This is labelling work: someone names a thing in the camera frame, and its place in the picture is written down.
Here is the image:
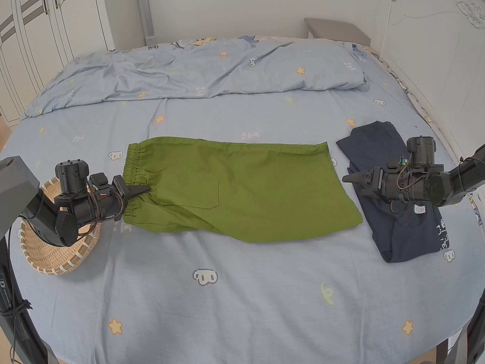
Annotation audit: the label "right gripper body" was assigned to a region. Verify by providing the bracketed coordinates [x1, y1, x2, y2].
[372, 167, 412, 204]

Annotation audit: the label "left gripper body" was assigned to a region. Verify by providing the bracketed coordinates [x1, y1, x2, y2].
[89, 175, 132, 225]

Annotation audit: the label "green shorts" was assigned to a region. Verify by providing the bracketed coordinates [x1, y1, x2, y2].
[120, 137, 363, 243]

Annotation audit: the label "round woven basket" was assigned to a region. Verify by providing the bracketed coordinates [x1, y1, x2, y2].
[17, 177, 102, 276]

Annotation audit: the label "bed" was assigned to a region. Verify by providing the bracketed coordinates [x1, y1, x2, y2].
[0, 0, 485, 364]

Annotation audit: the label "dark blue T-shirt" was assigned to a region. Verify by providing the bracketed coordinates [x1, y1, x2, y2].
[336, 121, 455, 263]

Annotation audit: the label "grey bedside table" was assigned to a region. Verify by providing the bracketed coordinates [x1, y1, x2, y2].
[304, 17, 371, 46]

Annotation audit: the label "pale blue quilt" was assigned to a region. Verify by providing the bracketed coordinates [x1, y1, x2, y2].
[21, 34, 379, 118]

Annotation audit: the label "white wardrobe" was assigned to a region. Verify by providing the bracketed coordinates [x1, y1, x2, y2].
[0, 0, 116, 124]

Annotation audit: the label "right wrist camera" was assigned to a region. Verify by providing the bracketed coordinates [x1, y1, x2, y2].
[387, 155, 411, 174]

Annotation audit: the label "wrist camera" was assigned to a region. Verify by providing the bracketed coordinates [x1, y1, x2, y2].
[90, 172, 111, 191]
[387, 155, 411, 174]

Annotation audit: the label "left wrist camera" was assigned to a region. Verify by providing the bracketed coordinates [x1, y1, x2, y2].
[90, 172, 111, 191]

